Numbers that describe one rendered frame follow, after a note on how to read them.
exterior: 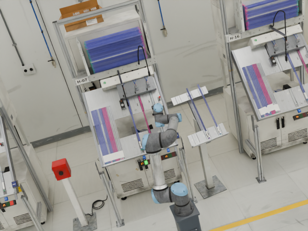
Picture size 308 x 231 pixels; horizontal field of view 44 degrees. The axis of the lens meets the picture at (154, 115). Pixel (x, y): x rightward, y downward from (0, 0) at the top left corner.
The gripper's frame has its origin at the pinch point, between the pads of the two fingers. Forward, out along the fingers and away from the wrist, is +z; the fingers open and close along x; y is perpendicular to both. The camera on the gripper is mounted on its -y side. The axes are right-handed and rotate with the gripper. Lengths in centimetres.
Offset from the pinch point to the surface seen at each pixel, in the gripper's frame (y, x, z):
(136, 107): 12.3, 15.8, 3.5
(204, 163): -55, -32, 27
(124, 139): -13.2, 33.9, -0.5
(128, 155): -27.4, 34.6, -2.8
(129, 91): 27.0, 17.4, -0.1
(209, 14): 117, -112, 131
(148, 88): 24.6, 0.5, -0.6
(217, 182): -79, -43, 50
